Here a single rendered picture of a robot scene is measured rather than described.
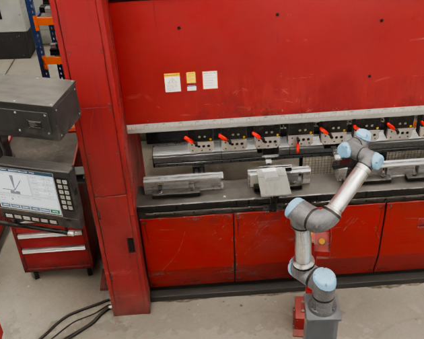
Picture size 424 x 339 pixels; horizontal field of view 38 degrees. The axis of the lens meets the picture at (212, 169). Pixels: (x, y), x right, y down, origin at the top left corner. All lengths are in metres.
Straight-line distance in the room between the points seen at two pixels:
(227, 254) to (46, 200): 1.46
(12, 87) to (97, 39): 0.48
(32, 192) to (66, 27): 0.82
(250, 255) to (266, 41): 1.49
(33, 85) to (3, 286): 2.18
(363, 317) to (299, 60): 1.84
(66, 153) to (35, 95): 1.37
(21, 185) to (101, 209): 0.72
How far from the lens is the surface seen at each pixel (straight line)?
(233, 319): 4.33
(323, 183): 4.01
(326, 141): 3.82
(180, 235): 4.02
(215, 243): 4.09
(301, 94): 3.62
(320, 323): 3.37
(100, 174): 3.62
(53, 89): 2.97
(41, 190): 3.15
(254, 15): 3.37
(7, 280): 4.91
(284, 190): 3.73
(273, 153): 3.85
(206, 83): 3.52
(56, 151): 4.31
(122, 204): 3.74
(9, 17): 7.90
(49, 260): 4.63
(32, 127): 2.96
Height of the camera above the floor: 3.31
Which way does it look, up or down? 36 degrees down
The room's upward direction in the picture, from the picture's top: 3 degrees counter-clockwise
